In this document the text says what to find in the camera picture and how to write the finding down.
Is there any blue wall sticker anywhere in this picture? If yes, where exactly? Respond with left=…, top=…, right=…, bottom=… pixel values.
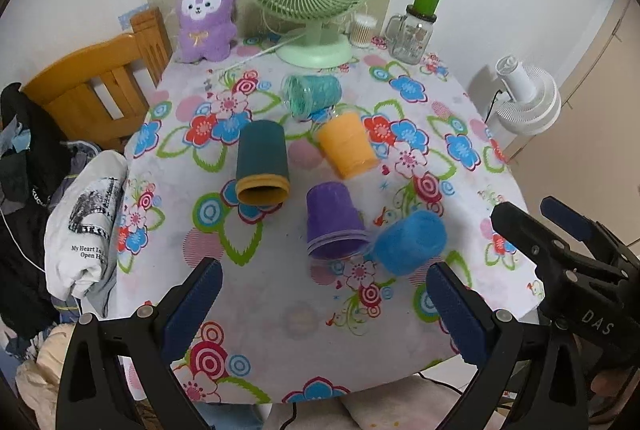
left=118, top=4, right=151, bottom=31

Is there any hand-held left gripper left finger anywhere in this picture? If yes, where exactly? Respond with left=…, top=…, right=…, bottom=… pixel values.
left=56, top=257, right=224, bottom=430

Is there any cotton swab container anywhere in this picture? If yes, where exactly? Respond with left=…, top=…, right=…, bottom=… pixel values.
left=348, top=14, right=377, bottom=48

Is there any purple cup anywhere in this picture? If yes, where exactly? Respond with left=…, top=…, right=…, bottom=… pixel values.
left=306, top=181, right=371, bottom=260

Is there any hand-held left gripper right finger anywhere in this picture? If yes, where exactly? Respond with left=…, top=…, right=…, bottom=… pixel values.
left=426, top=262, right=589, bottom=430

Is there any white floor fan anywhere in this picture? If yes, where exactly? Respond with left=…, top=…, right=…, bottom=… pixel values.
left=487, top=55, right=562, bottom=151

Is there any person's right hand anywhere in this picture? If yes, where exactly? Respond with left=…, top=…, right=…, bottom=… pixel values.
left=590, top=360, right=640, bottom=416

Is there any blue cup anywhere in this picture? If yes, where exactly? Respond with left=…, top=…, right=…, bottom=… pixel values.
left=372, top=209, right=447, bottom=275

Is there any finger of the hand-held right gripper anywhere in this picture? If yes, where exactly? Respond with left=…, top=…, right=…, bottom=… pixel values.
left=491, top=201, right=577, bottom=277
left=539, top=195, right=609, bottom=244

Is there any orange cup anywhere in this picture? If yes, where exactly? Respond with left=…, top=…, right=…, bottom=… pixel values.
left=318, top=110, right=378, bottom=178

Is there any floral tablecloth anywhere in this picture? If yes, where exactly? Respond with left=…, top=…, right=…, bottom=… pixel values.
left=116, top=33, right=543, bottom=406

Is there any glass mug with green lid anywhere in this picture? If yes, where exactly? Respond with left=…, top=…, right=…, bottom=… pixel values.
left=384, top=0, right=441, bottom=64

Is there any white fan cable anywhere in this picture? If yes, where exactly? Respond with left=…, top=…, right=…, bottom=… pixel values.
left=220, top=35, right=301, bottom=72

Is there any white printed shirt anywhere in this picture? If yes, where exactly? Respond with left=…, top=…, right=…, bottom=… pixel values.
left=44, top=150, right=130, bottom=317

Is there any dark clothes pile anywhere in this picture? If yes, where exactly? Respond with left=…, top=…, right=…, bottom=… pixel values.
left=0, top=83, right=76, bottom=338

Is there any dark green cup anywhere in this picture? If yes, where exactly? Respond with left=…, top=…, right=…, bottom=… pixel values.
left=235, top=120, right=291, bottom=206

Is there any clear teal cup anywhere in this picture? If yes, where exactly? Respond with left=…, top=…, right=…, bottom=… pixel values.
left=282, top=74, right=343, bottom=120

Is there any black cable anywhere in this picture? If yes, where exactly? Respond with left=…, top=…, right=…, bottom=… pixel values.
left=280, top=402, right=302, bottom=430

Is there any cream cloth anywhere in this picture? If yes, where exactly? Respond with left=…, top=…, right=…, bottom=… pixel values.
left=15, top=322, right=146, bottom=430

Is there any wooden chair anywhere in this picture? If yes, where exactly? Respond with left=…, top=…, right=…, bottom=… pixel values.
left=22, top=8, right=173, bottom=153

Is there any purple plush toy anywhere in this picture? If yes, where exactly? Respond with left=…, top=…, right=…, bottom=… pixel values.
left=176, top=0, right=239, bottom=64

